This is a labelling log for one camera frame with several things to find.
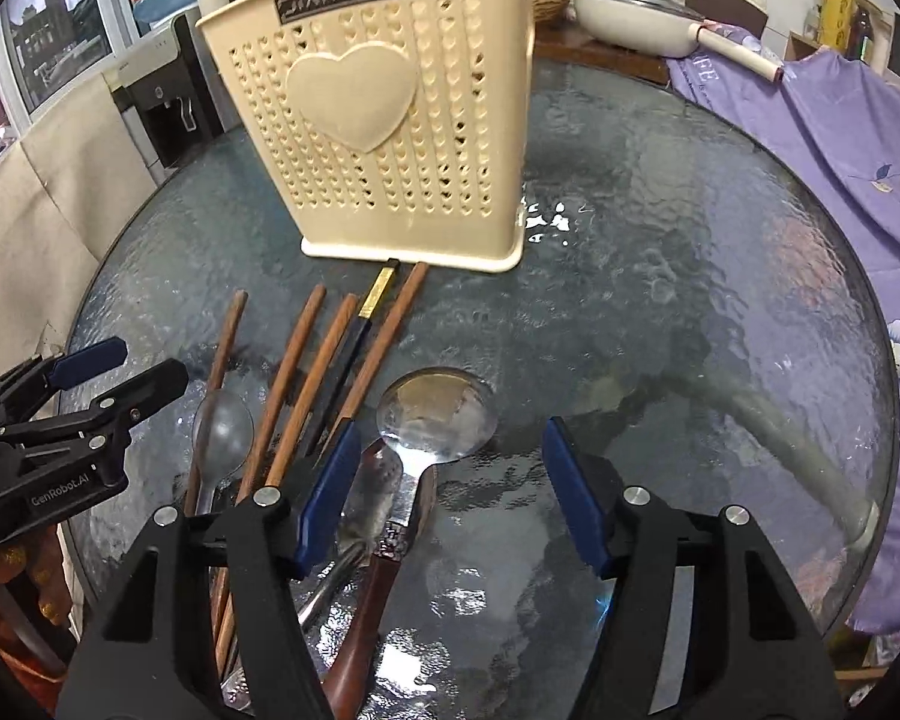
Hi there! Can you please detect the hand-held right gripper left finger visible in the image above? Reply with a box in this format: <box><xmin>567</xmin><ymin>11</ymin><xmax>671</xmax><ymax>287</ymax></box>
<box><xmin>56</xmin><ymin>420</ymin><xmax>365</xmax><ymax>720</ymax></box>

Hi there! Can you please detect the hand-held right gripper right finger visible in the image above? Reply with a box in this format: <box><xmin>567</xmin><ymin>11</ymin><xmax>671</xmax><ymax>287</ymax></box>
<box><xmin>541</xmin><ymin>416</ymin><xmax>848</xmax><ymax>720</ymax></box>

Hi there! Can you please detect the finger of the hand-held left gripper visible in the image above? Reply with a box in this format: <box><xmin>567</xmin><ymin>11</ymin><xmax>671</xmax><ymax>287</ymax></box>
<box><xmin>0</xmin><ymin>358</ymin><xmax>190</xmax><ymax>466</ymax></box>
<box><xmin>0</xmin><ymin>337</ymin><xmax>128</xmax><ymax>428</ymax></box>

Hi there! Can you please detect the brown wooden chopstick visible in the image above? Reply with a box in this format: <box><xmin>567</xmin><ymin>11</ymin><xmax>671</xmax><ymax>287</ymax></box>
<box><xmin>319</xmin><ymin>262</ymin><xmax>430</xmax><ymax>458</ymax></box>
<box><xmin>214</xmin><ymin>294</ymin><xmax>359</xmax><ymax>691</ymax></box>
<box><xmin>184</xmin><ymin>289</ymin><xmax>250</xmax><ymax>517</ymax></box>
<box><xmin>208</xmin><ymin>283</ymin><xmax>329</xmax><ymax>683</ymax></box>

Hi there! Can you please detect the small metal spoon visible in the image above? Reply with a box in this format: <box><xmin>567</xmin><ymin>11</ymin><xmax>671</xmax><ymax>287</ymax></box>
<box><xmin>191</xmin><ymin>388</ymin><xmax>256</xmax><ymax>518</ymax></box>

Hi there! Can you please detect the wooden handle knife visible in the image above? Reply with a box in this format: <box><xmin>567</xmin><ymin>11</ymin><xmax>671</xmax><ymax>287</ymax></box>
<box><xmin>321</xmin><ymin>439</ymin><xmax>440</xmax><ymax>720</ymax></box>

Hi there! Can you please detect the large metal spoon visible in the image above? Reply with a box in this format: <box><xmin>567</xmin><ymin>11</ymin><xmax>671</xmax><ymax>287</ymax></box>
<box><xmin>296</xmin><ymin>367</ymin><xmax>496</xmax><ymax>631</ymax></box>

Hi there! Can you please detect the black gold-banded chopstick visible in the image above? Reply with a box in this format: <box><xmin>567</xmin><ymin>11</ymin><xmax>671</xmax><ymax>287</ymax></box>
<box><xmin>300</xmin><ymin>259</ymin><xmax>402</xmax><ymax>458</ymax></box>

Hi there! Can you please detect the cream perforated utensil holder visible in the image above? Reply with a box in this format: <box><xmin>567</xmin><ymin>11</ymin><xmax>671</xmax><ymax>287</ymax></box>
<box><xmin>195</xmin><ymin>0</ymin><xmax>535</xmax><ymax>275</ymax></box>

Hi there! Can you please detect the person's left hand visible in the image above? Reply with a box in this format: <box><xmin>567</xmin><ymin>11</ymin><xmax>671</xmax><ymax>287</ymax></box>
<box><xmin>0</xmin><ymin>540</ymin><xmax>72</xmax><ymax>631</ymax></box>

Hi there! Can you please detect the beige cloth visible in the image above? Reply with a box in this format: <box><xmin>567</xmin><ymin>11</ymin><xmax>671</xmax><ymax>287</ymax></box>
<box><xmin>0</xmin><ymin>75</ymin><xmax>158</xmax><ymax>451</ymax></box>

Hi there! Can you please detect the water dispenser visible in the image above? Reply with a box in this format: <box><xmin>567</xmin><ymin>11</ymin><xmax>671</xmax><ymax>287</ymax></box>
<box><xmin>109</xmin><ymin>15</ymin><xmax>222</xmax><ymax>170</ymax></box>

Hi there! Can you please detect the dark window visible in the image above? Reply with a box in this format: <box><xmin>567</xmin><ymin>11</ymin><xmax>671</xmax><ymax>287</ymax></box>
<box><xmin>0</xmin><ymin>0</ymin><xmax>113</xmax><ymax>113</ymax></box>

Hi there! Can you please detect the purple floral cloth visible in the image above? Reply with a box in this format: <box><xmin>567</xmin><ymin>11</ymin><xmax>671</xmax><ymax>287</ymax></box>
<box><xmin>664</xmin><ymin>22</ymin><xmax>900</xmax><ymax>631</ymax></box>

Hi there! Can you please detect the wooden counter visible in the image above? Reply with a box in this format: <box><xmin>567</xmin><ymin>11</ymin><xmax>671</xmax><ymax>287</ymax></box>
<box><xmin>532</xmin><ymin>19</ymin><xmax>672</xmax><ymax>87</ymax></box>

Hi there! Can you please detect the white pan with lid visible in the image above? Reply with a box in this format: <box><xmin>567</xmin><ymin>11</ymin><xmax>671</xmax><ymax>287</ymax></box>
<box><xmin>574</xmin><ymin>0</ymin><xmax>785</xmax><ymax>83</ymax></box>

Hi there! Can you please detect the dark glass bottle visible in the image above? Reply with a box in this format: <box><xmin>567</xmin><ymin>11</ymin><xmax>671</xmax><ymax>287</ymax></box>
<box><xmin>851</xmin><ymin>4</ymin><xmax>875</xmax><ymax>65</ymax></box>

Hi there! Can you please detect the yellow roll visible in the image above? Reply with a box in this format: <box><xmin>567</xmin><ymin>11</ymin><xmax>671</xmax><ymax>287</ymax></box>
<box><xmin>821</xmin><ymin>0</ymin><xmax>856</xmax><ymax>53</ymax></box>

